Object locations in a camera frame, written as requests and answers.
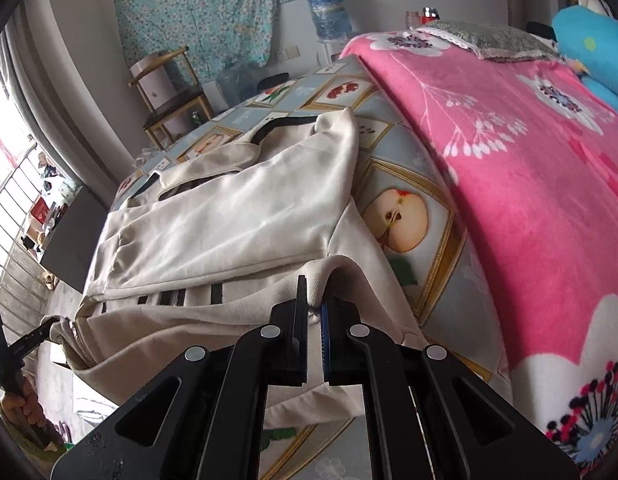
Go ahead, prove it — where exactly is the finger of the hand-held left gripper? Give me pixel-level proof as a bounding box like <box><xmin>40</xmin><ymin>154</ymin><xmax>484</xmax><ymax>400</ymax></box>
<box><xmin>6</xmin><ymin>316</ymin><xmax>58</xmax><ymax>359</ymax></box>

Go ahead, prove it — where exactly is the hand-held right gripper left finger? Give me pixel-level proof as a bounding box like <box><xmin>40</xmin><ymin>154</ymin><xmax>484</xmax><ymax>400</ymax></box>
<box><xmin>51</xmin><ymin>275</ymin><xmax>310</xmax><ymax>480</ymax></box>

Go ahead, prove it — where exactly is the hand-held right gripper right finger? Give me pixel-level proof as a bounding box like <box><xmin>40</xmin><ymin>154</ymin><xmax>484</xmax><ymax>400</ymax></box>
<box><xmin>321</xmin><ymin>295</ymin><xmax>580</xmax><ymax>480</ymax></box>

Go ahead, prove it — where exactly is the cream zip jacket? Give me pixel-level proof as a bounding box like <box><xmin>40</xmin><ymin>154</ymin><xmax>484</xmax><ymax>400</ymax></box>
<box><xmin>64</xmin><ymin>109</ymin><xmax>430</xmax><ymax>431</ymax></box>

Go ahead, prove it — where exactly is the person's left hand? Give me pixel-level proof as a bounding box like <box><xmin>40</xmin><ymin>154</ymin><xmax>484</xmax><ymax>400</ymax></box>
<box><xmin>0</xmin><ymin>379</ymin><xmax>46</xmax><ymax>432</ymax></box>

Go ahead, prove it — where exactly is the metal window railing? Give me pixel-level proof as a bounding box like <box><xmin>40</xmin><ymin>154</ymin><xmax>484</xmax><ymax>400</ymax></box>
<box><xmin>0</xmin><ymin>150</ymin><xmax>54</xmax><ymax>341</ymax></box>

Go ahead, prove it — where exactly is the dark grey cabinet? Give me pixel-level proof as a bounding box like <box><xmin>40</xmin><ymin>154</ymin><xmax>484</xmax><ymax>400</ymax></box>
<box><xmin>40</xmin><ymin>185</ymin><xmax>112</xmax><ymax>293</ymax></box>

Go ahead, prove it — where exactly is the grey curtain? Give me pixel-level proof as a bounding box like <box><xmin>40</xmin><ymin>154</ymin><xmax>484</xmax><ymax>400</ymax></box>
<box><xmin>1</xmin><ymin>0</ymin><xmax>140</xmax><ymax>196</ymax></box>

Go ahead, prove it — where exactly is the pink floral blanket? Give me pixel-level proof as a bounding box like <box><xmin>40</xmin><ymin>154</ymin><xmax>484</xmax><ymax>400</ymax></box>
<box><xmin>339</xmin><ymin>27</ymin><xmax>618</xmax><ymax>476</ymax></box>

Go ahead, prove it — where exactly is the empty clear water jug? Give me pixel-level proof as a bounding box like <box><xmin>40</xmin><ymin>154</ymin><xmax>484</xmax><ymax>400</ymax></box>
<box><xmin>216</xmin><ymin>64</ymin><xmax>260</xmax><ymax>108</ymax></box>

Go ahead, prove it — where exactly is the wooden chair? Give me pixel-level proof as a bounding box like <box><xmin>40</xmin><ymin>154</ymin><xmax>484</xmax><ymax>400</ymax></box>
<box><xmin>128</xmin><ymin>46</ymin><xmax>215</xmax><ymax>152</ymax></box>

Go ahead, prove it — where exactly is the white tall box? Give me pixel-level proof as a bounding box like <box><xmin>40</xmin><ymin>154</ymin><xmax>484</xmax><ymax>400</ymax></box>
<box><xmin>130</xmin><ymin>55</ymin><xmax>174</xmax><ymax>110</ymax></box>

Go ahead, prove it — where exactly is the white water dispenser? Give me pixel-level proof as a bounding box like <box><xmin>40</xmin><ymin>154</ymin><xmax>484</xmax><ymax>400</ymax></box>
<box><xmin>316</xmin><ymin>37</ymin><xmax>347</xmax><ymax>66</ymax></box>

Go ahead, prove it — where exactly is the blue water jug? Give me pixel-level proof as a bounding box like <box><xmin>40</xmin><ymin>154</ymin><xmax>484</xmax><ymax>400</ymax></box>
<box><xmin>306</xmin><ymin>0</ymin><xmax>352</xmax><ymax>42</ymax></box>

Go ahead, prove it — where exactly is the silver sequin pillow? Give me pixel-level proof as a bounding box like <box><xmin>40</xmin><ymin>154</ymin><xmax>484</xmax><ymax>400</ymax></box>
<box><xmin>414</xmin><ymin>20</ymin><xmax>560</xmax><ymax>63</ymax></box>

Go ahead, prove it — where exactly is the blue plush toy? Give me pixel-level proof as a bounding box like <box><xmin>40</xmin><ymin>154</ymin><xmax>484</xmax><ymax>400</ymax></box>
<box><xmin>552</xmin><ymin>6</ymin><xmax>618</xmax><ymax>121</ymax></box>

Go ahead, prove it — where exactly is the teal floral wall cloth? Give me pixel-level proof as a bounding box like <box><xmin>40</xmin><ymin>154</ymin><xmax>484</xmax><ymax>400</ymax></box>
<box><xmin>113</xmin><ymin>0</ymin><xmax>295</xmax><ymax>83</ymax></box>

